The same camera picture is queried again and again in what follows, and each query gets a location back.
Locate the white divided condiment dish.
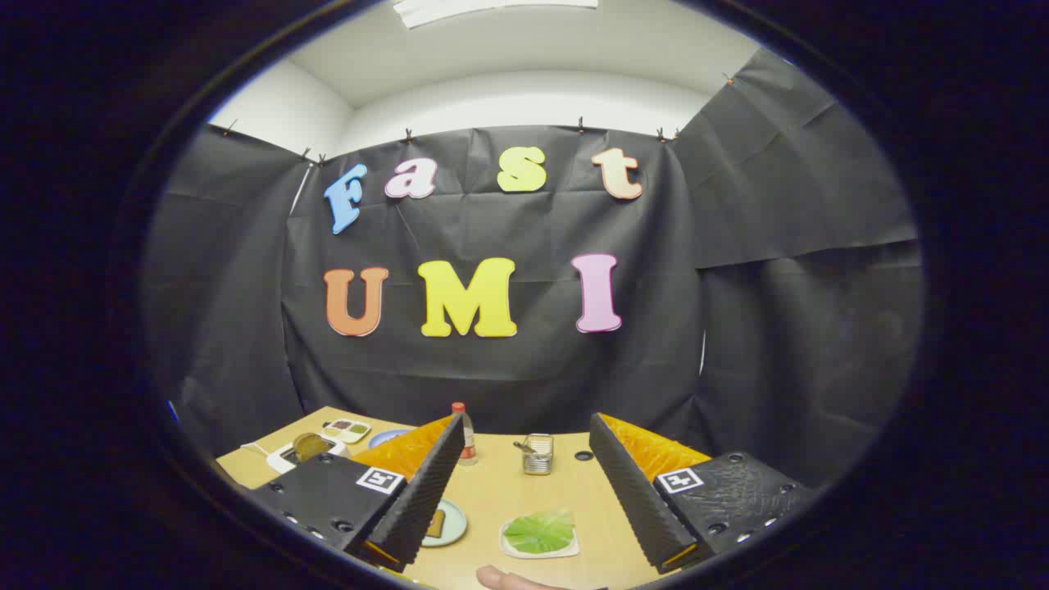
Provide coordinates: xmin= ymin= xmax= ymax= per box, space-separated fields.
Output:
xmin=321 ymin=419 xmax=372 ymax=444

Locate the mint green round plate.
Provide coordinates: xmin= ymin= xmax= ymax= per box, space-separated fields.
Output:
xmin=422 ymin=498 xmax=468 ymax=547

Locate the clear red-capped water bottle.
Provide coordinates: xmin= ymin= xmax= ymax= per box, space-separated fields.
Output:
xmin=452 ymin=402 xmax=479 ymax=466

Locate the metal wire cutlery holder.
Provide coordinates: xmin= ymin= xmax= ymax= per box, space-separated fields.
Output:
xmin=522 ymin=433 xmax=555 ymax=476

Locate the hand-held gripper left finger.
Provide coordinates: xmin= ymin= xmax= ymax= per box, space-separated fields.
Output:
xmin=246 ymin=414 xmax=466 ymax=573

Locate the green lettuce leaf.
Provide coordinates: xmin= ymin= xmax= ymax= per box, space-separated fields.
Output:
xmin=503 ymin=510 xmax=576 ymax=555

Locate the ceiling light panel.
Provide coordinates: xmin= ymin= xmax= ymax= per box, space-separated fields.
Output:
xmin=393 ymin=0 xmax=599 ymax=30

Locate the white square plate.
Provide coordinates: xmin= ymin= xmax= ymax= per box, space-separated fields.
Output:
xmin=500 ymin=512 xmax=580 ymax=561

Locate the white toaster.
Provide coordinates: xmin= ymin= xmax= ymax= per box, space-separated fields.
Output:
xmin=266 ymin=434 xmax=349 ymax=474

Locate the black backdrop cloth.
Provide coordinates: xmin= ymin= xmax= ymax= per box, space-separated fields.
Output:
xmin=143 ymin=49 xmax=923 ymax=492

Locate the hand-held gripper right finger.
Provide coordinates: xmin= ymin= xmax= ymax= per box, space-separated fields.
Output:
xmin=588 ymin=412 xmax=816 ymax=574

